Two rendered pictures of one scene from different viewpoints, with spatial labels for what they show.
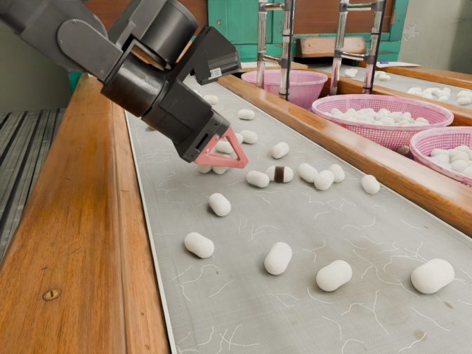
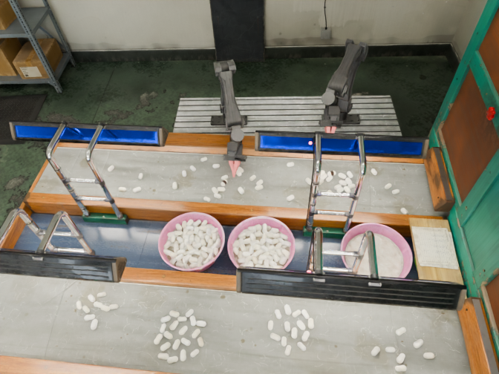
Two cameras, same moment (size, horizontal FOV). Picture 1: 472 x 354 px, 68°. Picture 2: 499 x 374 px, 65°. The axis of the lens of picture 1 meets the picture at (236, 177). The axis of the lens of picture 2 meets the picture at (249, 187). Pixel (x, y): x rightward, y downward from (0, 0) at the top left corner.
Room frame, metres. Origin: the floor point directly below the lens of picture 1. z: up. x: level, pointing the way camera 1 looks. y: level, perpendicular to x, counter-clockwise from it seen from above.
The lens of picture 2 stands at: (1.03, -0.99, 2.12)
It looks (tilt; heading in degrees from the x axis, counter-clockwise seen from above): 52 degrees down; 118
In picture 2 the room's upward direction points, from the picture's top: 4 degrees counter-clockwise
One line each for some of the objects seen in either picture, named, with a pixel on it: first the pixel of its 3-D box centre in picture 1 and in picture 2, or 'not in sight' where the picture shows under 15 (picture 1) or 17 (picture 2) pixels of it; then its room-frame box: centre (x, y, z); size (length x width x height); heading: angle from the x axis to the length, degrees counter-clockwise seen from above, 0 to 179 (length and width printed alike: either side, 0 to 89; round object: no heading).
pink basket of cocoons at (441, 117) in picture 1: (374, 130); (261, 250); (0.70, -0.29, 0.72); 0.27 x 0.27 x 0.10
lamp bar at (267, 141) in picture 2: not in sight; (338, 141); (0.87, 0.06, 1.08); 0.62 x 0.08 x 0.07; 19
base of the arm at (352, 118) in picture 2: not in sight; (341, 113); (0.76, 0.63, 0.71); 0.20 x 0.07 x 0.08; 23
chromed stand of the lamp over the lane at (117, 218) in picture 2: not in sight; (95, 175); (-0.03, -0.33, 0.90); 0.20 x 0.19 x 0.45; 19
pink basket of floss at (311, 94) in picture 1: (283, 90); (373, 257); (1.12, -0.15, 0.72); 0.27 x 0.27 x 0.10
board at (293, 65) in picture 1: (258, 66); (435, 256); (1.32, -0.08, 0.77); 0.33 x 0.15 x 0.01; 109
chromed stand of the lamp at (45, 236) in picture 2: not in sight; (56, 262); (0.10, -0.71, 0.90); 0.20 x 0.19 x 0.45; 19
